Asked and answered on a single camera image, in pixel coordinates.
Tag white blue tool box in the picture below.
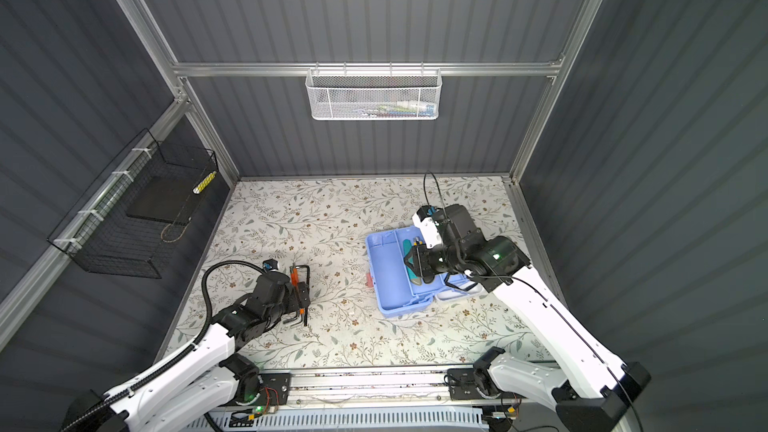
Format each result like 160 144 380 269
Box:
366 226 482 319

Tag teal handle tool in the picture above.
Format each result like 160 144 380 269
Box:
403 238 423 286

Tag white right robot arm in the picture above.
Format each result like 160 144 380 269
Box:
404 204 651 431

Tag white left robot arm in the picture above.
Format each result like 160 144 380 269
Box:
61 259 311 431

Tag yellow tag in basket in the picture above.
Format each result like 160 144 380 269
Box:
192 171 217 195

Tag black pad in basket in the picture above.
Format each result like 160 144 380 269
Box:
126 176 202 225

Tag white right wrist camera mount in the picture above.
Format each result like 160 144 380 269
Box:
412 212 443 249

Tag black corrugated cable hose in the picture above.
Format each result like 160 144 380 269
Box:
59 259 268 432

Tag white ventilated cable duct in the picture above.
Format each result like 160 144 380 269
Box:
210 406 490 431

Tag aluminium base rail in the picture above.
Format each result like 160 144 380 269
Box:
257 362 607 409

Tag black wire mesh basket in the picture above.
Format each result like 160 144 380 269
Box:
48 133 218 279

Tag white wire mesh basket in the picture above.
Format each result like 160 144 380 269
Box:
305 70 443 121

